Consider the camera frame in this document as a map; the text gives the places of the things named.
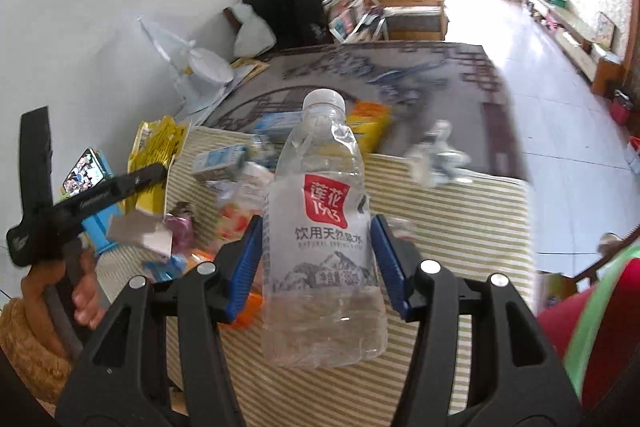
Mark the yellow orange snack box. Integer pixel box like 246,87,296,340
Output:
346,101,392,156

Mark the fuzzy brown left sleeve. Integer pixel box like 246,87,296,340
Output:
0,298,73,407

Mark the crumpled pink grey wrapper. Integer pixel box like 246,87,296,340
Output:
164,202,194,255

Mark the person's left hand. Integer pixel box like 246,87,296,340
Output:
21,249,104,332

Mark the small blue white milk carton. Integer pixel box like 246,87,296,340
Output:
191,144,248,182

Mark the pink Pocky strawberry bag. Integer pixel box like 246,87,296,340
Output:
213,161,274,251

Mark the crumpled white silver wrapper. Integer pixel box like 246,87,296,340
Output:
405,120,473,188

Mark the wooden coffee table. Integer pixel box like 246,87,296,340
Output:
378,0,449,41

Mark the white desk lamp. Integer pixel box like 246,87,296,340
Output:
138,17,234,116

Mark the low white tv cabinet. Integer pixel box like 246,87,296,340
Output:
525,0,623,96

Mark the green striped woven placemat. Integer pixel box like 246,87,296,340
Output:
96,124,537,427

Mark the black clothes pile on chair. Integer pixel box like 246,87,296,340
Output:
243,0,332,51

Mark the long blue white box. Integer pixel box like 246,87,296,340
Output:
254,112,303,144

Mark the clear plastic water bottle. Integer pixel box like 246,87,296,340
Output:
262,89,387,369

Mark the yellow snack bag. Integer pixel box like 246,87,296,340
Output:
125,116,191,216

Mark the grey patterned table mat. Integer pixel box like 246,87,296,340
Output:
205,41,527,180

